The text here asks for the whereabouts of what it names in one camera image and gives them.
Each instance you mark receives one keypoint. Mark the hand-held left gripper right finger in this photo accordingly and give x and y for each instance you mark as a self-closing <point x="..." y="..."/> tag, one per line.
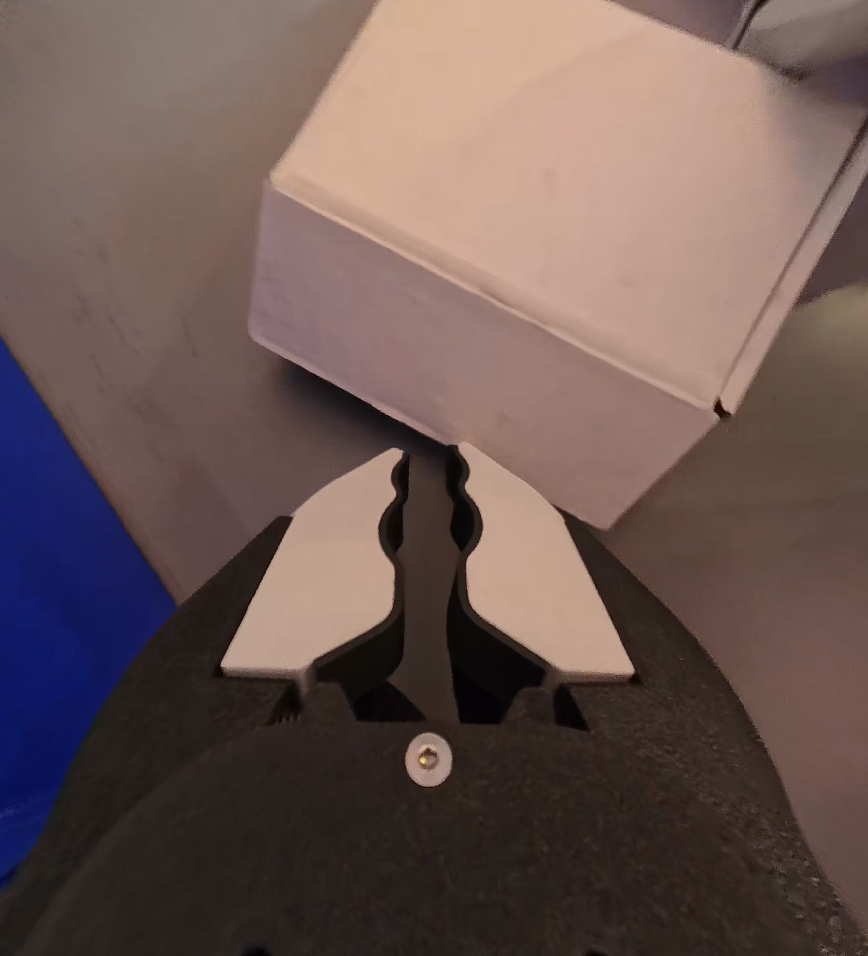
<point x="531" y="590"/>

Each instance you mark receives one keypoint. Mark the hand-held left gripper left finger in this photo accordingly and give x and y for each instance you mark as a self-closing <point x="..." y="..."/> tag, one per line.
<point x="314" y="582"/>

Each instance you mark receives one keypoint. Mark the blue plastic bin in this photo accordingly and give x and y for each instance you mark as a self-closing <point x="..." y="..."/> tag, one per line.
<point x="30" y="560"/>

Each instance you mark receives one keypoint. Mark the white cardboard mailer box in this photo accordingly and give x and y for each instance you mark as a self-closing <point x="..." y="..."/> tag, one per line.
<point x="553" y="187"/>

